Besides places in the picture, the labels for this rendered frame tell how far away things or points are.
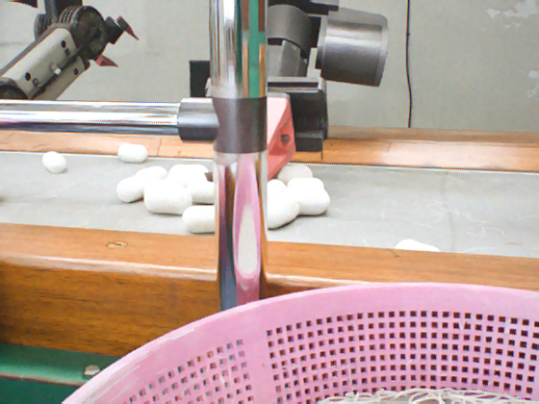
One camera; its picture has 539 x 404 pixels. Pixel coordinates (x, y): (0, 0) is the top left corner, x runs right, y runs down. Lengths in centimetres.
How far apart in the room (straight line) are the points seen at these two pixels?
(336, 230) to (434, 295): 17
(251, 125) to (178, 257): 10
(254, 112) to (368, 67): 34
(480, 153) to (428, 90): 190
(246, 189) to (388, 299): 8
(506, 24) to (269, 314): 235
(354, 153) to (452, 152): 10
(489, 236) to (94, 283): 27
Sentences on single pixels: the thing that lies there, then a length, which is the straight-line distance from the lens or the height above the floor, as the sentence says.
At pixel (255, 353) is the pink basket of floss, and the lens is 24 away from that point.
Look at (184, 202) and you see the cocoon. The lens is 45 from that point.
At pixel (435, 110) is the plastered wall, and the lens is 255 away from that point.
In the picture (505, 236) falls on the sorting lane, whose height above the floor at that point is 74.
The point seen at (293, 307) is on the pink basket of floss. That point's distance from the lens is 25.
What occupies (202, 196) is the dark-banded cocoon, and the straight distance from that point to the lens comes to 48.
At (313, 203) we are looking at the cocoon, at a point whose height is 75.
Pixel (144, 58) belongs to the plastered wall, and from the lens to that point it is 276.
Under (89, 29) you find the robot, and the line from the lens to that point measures 130.
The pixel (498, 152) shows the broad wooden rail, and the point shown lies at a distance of 65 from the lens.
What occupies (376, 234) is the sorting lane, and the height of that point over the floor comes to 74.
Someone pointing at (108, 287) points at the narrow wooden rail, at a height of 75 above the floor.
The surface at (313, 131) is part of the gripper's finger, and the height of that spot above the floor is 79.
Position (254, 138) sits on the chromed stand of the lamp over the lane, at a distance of 24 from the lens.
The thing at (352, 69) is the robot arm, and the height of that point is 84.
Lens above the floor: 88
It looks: 17 degrees down
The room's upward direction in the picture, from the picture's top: straight up
